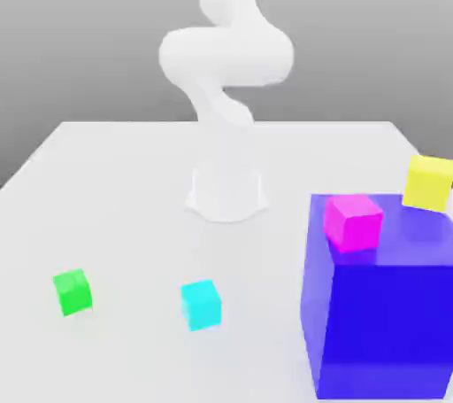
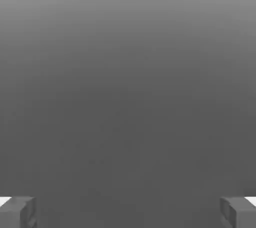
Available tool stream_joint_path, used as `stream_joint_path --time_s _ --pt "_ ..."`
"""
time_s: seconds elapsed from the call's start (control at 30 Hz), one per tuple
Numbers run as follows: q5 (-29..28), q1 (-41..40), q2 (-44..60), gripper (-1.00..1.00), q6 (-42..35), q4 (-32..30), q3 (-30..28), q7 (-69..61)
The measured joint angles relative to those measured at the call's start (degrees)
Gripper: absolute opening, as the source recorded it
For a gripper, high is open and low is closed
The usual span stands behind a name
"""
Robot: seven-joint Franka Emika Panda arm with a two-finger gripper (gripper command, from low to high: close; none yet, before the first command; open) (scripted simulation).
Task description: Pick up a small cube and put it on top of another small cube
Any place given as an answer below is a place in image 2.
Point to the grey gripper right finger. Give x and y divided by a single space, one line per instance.
242 214

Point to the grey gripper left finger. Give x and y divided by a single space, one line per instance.
14 214

